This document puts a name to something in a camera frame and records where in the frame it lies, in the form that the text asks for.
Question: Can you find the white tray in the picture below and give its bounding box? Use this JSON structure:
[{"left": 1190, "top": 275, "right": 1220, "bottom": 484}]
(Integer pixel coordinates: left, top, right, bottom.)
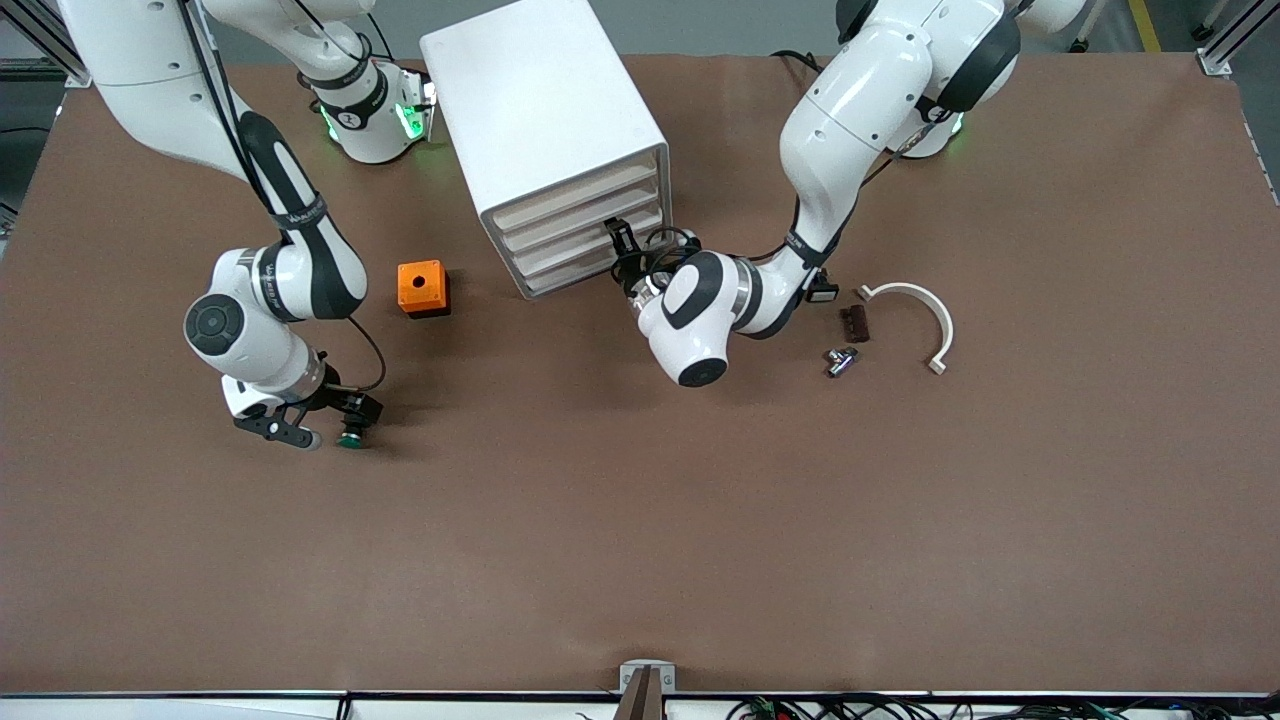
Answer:
[{"left": 505, "top": 205, "right": 666, "bottom": 276}]

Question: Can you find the orange and black button box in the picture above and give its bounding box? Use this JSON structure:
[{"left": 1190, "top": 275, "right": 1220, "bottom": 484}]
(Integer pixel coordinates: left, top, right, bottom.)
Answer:
[{"left": 397, "top": 260, "right": 451, "bottom": 319}]

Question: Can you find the black left gripper cable bundle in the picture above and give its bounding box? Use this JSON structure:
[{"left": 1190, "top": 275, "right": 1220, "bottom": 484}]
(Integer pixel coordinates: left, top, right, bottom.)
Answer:
[{"left": 638, "top": 228, "right": 701, "bottom": 291}]

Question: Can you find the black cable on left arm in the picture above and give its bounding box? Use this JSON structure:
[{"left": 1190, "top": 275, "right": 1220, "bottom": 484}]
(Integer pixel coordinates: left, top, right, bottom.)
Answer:
[{"left": 860, "top": 95, "right": 961, "bottom": 191}]

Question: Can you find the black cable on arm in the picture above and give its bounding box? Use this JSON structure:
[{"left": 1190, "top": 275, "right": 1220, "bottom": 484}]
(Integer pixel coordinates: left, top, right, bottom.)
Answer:
[
  {"left": 183, "top": 0, "right": 301, "bottom": 226},
  {"left": 860, "top": 95, "right": 961, "bottom": 191}
]

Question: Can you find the white half ring clamp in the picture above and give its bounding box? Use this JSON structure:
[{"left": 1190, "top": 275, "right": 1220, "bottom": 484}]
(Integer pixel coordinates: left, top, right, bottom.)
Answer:
[{"left": 856, "top": 282, "right": 955, "bottom": 376}]

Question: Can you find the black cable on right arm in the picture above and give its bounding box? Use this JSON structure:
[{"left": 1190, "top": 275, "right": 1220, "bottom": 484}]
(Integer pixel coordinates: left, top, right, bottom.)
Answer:
[{"left": 183, "top": 0, "right": 301, "bottom": 226}]

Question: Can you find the metal bracket with brown post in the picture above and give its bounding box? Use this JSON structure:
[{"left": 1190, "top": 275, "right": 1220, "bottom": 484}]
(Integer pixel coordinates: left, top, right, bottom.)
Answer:
[{"left": 618, "top": 660, "right": 677, "bottom": 720}]

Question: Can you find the aluminium frame profile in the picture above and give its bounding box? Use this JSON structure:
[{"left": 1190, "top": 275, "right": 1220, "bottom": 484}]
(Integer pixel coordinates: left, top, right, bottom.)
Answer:
[
  {"left": 0, "top": 0, "right": 93, "bottom": 89},
  {"left": 1195, "top": 0, "right": 1259, "bottom": 77}
]

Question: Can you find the tangled cable bundle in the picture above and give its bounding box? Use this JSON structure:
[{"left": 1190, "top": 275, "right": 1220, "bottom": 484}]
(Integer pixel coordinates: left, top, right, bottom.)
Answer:
[{"left": 728, "top": 695, "right": 1280, "bottom": 720}]

